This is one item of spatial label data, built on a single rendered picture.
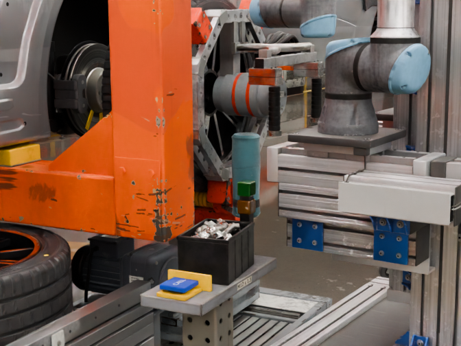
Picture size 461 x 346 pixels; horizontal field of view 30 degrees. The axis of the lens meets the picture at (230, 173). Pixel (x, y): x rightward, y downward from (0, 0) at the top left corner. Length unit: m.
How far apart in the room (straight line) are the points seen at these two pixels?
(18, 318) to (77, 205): 0.41
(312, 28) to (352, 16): 3.55
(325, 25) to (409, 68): 0.27
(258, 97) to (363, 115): 0.66
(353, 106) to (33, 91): 0.99
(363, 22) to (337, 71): 3.34
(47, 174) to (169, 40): 0.53
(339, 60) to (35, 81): 0.96
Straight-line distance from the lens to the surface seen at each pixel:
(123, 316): 2.30
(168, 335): 2.78
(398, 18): 2.03
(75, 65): 2.94
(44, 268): 2.20
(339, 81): 2.11
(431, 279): 2.30
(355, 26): 5.39
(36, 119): 2.62
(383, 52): 2.02
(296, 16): 1.86
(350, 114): 2.10
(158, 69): 2.20
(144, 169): 2.25
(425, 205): 1.92
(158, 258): 2.58
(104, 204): 2.35
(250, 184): 2.33
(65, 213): 2.44
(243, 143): 2.64
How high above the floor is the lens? 1.12
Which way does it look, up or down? 11 degrees down
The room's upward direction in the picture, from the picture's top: straight up
